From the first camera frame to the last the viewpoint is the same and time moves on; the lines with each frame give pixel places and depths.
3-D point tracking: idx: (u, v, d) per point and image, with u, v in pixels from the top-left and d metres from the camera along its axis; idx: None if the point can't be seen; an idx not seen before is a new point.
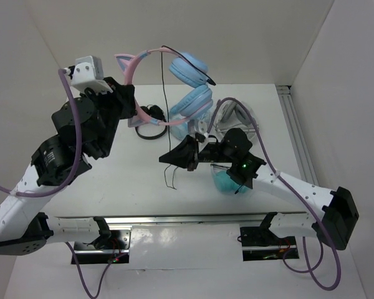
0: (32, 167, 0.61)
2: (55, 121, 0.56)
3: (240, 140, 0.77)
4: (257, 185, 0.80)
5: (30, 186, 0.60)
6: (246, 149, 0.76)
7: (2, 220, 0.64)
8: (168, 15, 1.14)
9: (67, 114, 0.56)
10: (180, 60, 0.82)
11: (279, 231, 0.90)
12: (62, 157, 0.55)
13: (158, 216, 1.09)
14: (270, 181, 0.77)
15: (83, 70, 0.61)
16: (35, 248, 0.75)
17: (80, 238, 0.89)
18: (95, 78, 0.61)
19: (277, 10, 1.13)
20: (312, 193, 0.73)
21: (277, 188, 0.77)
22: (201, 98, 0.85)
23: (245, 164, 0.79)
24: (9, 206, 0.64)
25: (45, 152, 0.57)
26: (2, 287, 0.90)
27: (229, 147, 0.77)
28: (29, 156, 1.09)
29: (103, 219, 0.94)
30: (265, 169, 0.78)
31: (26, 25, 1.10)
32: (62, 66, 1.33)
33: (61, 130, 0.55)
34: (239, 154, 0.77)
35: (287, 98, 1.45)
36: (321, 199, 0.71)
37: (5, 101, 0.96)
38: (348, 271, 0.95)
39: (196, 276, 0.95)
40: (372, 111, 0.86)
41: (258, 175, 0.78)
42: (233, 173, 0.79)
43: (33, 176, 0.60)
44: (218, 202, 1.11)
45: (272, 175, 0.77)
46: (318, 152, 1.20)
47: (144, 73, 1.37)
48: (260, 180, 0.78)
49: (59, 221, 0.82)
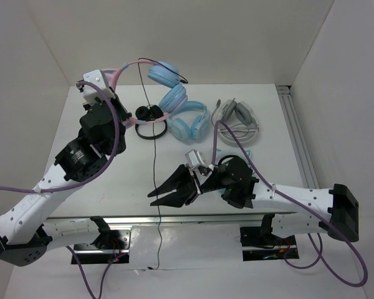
0: (57, 166, 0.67)
2: (83, 124, 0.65)
3: (240, 170, 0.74)
4: (258, 204, 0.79)
5: (55, 183, 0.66)
6: (246, 175, 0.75)
7: (20, 220, 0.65)
8: (168, 14, 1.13)
9: (92, 117, 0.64)
10: (158, 67, 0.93)
11: (281, 233, 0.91)
12: (86, 156, 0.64)
13: (157, 216, 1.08)
14: (269, 197, 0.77)
15: (96, 81, 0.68)
16: (35, 256, 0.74)
17: (81, 240, 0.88)
18: (106, 88, 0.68)
19: (277, 10, 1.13)
20: (313, 198, 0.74)
21: (278, 202, 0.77)
22: (177, 98, 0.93)
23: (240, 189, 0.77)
24: (28, 205, 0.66)
25: (71, 152, 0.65)
26: (2, 288, 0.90)
27: (234, 180, 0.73)
28: (28, 156, 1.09)
29: (101, 218, 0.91)
30: (262, 186, 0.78)
31: (26, 24, 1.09)
32: (61, 65, 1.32)
33: (90, 131, 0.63)
34: (239, 184, 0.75)
35: (286, 98, 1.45)
36: (323, 202, 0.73)
37: (4, 101, 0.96)
38: (346, 271, 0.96)
39: (197, 276, 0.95)
40: (373, 113, 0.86)
41: (255, 195, 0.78)
42: (235, 201, 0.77)
43: (59, 174, 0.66)
44: (219, 202, 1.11)
45: (269, 191, 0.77)
46: (318, 153, 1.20)
47: (144, 72, 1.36)
48: (260, 199, 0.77)
49: (55, 226, 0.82)
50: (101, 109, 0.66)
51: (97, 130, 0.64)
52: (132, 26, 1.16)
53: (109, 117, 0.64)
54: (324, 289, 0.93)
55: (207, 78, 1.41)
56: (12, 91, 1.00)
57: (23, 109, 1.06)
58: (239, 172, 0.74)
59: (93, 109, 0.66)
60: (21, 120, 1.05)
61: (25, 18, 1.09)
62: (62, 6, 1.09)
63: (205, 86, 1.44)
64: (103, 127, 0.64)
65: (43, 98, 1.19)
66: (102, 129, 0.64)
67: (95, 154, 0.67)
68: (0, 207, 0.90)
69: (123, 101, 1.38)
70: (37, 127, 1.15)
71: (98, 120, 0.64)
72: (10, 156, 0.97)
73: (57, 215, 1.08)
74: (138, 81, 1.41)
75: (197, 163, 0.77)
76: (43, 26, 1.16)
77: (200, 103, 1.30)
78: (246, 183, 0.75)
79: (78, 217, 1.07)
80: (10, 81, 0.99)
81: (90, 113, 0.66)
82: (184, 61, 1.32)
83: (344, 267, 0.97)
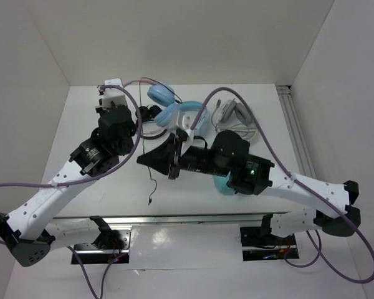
0: (71, 162, 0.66)
2: (100, 123, 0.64)
3: (235, 144, 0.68)
4: (268, 191, 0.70)
5: (72, 177, 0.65)
6: (244, 151, 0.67)
7: (34, 214, 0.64)
8: (168, 14, 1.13)
9: (110, 116, 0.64)
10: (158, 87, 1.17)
11: (280, 233, 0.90)
12: (101, 154, 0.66)
13: (156, 216, 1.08)
14: (287, 187, 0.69)
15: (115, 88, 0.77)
16: (40, 256, 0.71)
17: (81, 239, 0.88)
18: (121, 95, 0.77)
19: (277, 10, 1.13)
20: (330, 193, 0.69)
21: (295, 194, 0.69)
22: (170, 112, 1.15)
23: (251, 170, 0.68)
24: (43, 199, 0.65)
25: (86, 150, 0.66)
26: (2, 288, 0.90)
27: (224, 156, 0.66)
28: (28, 156, 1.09)
29: (100, 218, 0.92)
30: (280, 173, 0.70)
31: (27, 24, 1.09)
32: (61, 65, 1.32)
33: (109, 129, 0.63)
34: (237, 159, 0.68)
35: (286, 98, 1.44)
36: (341, 198, 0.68)
37: (4, 100, 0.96)
38: (347, 271, 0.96)
39: (197, 276, 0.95)
40: (373, 113, 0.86)
41: (272, 181, 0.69)
42: (240, 185, 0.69)
43: (76, 168, 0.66)
44: (218, 202, 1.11)
45: (287, 180, 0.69)
46: (318, 153, 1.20)
47: (144, 72, 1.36)
48: (276, 187, 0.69)
49: (57, 225, 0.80)
50: (117, 109, 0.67)
51: (115, 130, 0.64)
52: (132, 26, 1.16)
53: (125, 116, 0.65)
54: (324, 289, 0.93)
55: (207, 78, 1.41)
56: (12, 91, 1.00)
57: (23, 110, 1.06)
58: (232, 147, 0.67)
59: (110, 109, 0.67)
60: (21, 119, 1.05)
61: (25, 18, 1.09)
62: (62, 6, 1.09)
63: (205, 86, 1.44)
64: (121, 126, 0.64)
65: (43, 98, 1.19)
66: (119, 129, 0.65)
67: (108, 152, 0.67)
68: (0, 207, 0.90)
69: None
70: (37, 128, 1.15)
71: (116, 118, 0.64)
72: (10, 157, 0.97)
73: (57, 215, 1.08)
74: (138, 81, 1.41)
75: (176, 126, 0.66)
76: (43, 27, 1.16)
77: (201, 103, 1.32)
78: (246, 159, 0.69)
79: (78, 217, 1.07)
80: (10, 81, 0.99)
81: (107, 113, 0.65)
82: (184, 62, 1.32)
83: (345, 267, 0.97)
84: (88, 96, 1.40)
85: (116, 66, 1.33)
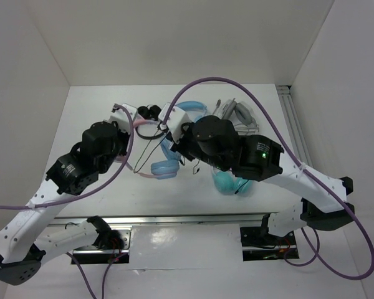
0: (48, 180, 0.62)
2: (85, 137, 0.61)
3: (214, 126, 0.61)
4: (274, 179, 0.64)
5: (49, 198, 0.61)
6: (226, 131, 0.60)
7: (15, 238, 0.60)
8: (168, 14, 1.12)
9: (94, 131, 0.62)
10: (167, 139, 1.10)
11: (276, 231, 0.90)
12: (79, 169, 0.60)
13: (157, 216, 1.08)
14: (295, 176, 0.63)
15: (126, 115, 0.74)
16: (30, 274, 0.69)
17: (78, 245, 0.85)
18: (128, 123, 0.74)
19: (277, 11, 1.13)
20: (331, 187, 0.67)
21: (301, 184, 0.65)
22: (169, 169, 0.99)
23: (263, 154, 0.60)
24: (23, 221, 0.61)
25: (63, 166, 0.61)
26: (2, 288, 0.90)
27: (204, 141, 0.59)
28: (28, 156, 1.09)
29: (99, 219, 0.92)
30: (290, 161, 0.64)
31: (26, 24, 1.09)
32: (60, 65, 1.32)
33: (93, 144, 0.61)
34: (222, 140, 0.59)
35: (286, 98, 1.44)
36: (339, 193, 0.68)
37: (4, 100, 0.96)
38: (348, 270, 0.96)
39: (197, 276, 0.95)
40: (372, 113, 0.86)
41: (282, 169, 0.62)
42: (240, 170, 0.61)
43: (52, 188, 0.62)
44: (218, 202, 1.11)
45: (295, 169, 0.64)
46: (318, 153, 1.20)
47: (143, 72, 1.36)
48: (285, 175, 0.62)
49: (48, 238, 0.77)
50: (105, 124, 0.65)
51: (99, 144, 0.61)
52: (132, 26, 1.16)
53: (112, 132, 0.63)
54: (324, 289, 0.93)
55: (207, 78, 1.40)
56: (12, 91, 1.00)
57: (22, 110, 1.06)
58: (208, 131, 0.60)
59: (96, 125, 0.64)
60: (21, 120, 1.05)
61: (25, 18, 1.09)
62: (62, 6, 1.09)
63: (205, 86, 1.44)
64: (105, 141, 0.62)
65: (43, 98, 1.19)
66: (103, 144, 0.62)
67: (88, 167, 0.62)
68: None
69: (123, 101, 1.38)
70: (37, 128, 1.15)
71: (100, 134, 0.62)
72: (10, 157, 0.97)
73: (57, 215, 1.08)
74: (138, 81, 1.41)
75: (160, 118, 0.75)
76: (43, 27, 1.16)
77: (200, 103, 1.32)
78: (230, 140, 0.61)
79: (78, 217, 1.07)
80: (10, 81, 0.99)
81: (93, 127, 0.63)
82: (184, 62, 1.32)
83: (345, 267, 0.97)
84: (88, 96, 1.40)
85: (116, 67, 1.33)
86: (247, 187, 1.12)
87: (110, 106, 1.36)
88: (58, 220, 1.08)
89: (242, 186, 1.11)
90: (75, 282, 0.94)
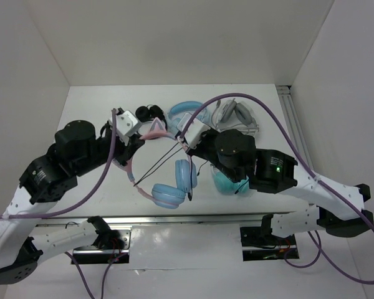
0: (22, 188, 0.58)
2: (57, 139, 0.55)
3: (236, 141, 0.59)
4: (290, 190, 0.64)
5: (22, 208, 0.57)
6: (249, 146, 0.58)
7: None
8: (168, 14, 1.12)
9: (68, 132, 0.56)
10: (187, 164, 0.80)
11: (280, 233, 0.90)
12: (52, 174, 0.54)
13: (157, 216, 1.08)
14: (310, 187, 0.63)
15: (124, 126, 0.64)
16: (27, 273, 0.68)
17: (78, 245, 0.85)
18: (125, 135, 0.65)
19: (277, 10, 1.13)
20: (348, 195, 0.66)
21: (316, 194, 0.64)
22: (172, 199, 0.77)
23: (278, 167, 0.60)
24: (1, 230, 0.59)
25: (34, 173, 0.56)
26: (2, 288, 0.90)
27: (227, 156, 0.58)
28: (28, 156, 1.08)
29: (99, 218, 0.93)
30: (305, 174, 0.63)
31: (25, 24, 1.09)
32: (60, 65, 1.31)
33: (65, 146, 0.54)
34: (245, 155, 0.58)
35: (286, 98, 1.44)
36: (356, 201, 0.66)
37: (3, 100, 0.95)
38: (348, 270, 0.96)
39: (197, 276, 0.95)
40: (373, 113, 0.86)
41: (297, 181, 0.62)
42: (258, 185, 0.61)
43: (23, 197, 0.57)
44: (219, 202, 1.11)
45: (310, 180, 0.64)
46: (318, 153, 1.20)
47: (143, 72, 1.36)
48: (300, 187, 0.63)
49: (47, 237, 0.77)
50: (81, 124, 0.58)
51: (73, 147, 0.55)
52: (132, 26, 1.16)
53: (88, 133, 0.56)
54: (324, 289, 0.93)
55: (207, 78, 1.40)
56: (12, 91, 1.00)
57: (22, 110, 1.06)
58: (233, 145, 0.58)
59: (71, 124, 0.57)
60: (20, 120, 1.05)
61: (25, 18, 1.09)
62: (62, 5, 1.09)
63: (205, 86, 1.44)
64: (80, 142, 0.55)
65: (42, 98, 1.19)
66: (78, 146, 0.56)
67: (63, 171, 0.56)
68: None
69: (123, 101, 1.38)
70: (37, 128, 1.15)
71: (75, 135, 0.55)
72: (9, 157, 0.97)
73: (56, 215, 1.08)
74: (138, 81, 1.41)
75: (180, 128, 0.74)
76: (43, 26, 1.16)
77: (199, 103, 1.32)
78: (252, 154, 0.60)
79: (78, 217, 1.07)
80: (10, 81, 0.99)
81: (68, 127, 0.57)
82: (184, 62, 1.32)
83: (345, 266, 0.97)
84: (88, 96, 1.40)
85: (116, 66, 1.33)
86: (247, 187, 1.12)
87: (110, 106, 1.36)
88: (58, 219, 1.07)
89: (243, 186, 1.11)
90: (75, 282, 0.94)
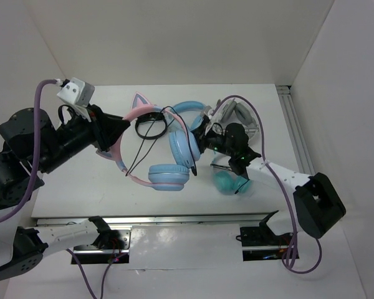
0: None
2: (4, 134, 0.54)
3: (235, 131, 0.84)
4: (251, 174, 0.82)
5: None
6: (244, 137, 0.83)
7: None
8: (168, 14, 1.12)
9: (15, 126, 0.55)
10: (182, 136, 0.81)
11: (273, 228, 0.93)
12: (5, 174, 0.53)
13: (156, 216, 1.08)
14: (258, 168, 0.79)
15: (70, 92, 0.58)
16: (33, 263, 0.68)
17: (78, 243, 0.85)
18: (75, 104, 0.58)
19: (277, 10, 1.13)
20: (291, 176, 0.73)
21: (263, 175, 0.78)
22: (174, 177, 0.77)
23: (243, 156, 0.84)
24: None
25: None
26: (2, 288, 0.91)
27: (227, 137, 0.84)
28: None
29: (100, 219, 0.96)
30: (260, 161, 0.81)
31: (25, 24, 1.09)
32: (60, 65, 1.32)
33: (12, 142, 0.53)
34: (236, 141, 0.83)
35: (286, 98, 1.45)
36: (298, 180, 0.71)
37: (3, 99, 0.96)
38: (348, 271, 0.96)
39: (197, 277, 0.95)
40: (371, 112, 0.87)
41: (250, 164, 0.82)
42: (233, 164, 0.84)
43: None
44: (219, 202, 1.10)
45: (261, 164, 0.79)
46: (318, 152, 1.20)
47: (143, 71, 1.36)
48: (251, 168, 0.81)
49: (51, 231, 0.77)
50: (30, 113, 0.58)
51: (23, 140, 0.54)
52: (131, 25, 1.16)
53: None
54: (324, 289, 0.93)
55: (207, 78, 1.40)
56: (11, 90, 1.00)
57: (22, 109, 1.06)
58: (234, 132, 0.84)
59: (17, 116, 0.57)
60: None
61: (25, 18, 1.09)
62: (62, 5, 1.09)
63: (206, 86, 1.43)
64: (28, 136, 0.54)
65: (43, 98, 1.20)
66: (28, 140, 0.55)
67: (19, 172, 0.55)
68: None
69: (122, 101, 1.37)
70: None
71: (22, 129, 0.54)
72: None
73: (56, 215, 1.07)
74: (138, 81, 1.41)
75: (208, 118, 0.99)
76: (43, 27, 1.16)
77: (199, 103, 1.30)
78: (244, 144, 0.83)
79: (78, 217, 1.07)
80: (9, 81, 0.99)
81: (14, 119, 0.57)
82: (184, 61, 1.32)
83: (346, 268, 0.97)
84: None
85: (116, 66, 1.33)
86: (247, 187, 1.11)
87: (110, 106, 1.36)
88: (58, 219, 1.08)
89: (243, 186, 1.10)
90: (75, 282, 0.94)
